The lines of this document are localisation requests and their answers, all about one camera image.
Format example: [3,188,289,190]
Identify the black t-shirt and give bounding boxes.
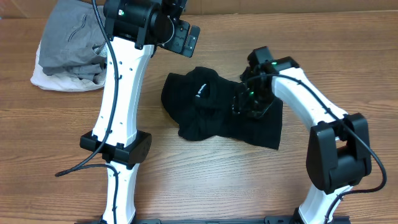
[161,67,283,150]

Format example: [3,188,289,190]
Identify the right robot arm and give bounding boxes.
[232,47,371,223]

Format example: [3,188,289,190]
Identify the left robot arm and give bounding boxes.
[80,0,200,223]

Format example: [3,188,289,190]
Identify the grey folded trousers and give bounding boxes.
[39,0,107,82]

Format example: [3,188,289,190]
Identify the white folded garment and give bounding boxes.
[30,45,106,92]

